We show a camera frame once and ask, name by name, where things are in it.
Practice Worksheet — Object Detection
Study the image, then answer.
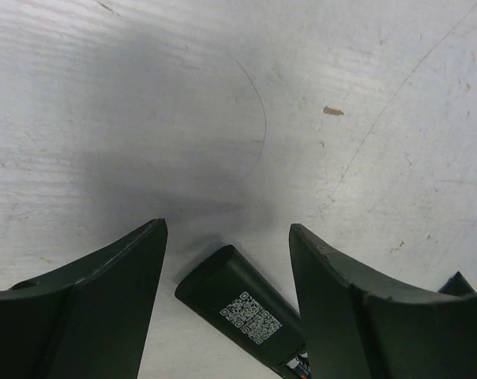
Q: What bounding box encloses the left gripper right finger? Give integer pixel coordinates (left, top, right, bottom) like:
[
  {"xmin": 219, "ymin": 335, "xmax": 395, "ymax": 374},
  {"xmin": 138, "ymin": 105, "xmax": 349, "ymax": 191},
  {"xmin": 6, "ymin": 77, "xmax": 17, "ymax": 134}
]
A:
[{"xmin": 289, "ymin": 224, "xmax": 477, "ymax": 378}]

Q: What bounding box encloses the black remote control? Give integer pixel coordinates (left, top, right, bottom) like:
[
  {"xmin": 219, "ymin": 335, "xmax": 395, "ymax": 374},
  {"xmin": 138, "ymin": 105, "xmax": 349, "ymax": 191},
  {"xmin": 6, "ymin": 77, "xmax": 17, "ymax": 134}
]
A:
[{"xmin": 175, "ymin": 245, "xmax": 311, "ymax": 378}]

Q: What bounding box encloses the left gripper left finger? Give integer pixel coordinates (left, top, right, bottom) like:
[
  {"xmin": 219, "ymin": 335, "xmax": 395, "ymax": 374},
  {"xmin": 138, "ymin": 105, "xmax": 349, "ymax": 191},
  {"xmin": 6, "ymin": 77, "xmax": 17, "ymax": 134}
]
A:
[{"xmin": 0, "ymin": 219, "xmax": 167, "ymax": 378}]

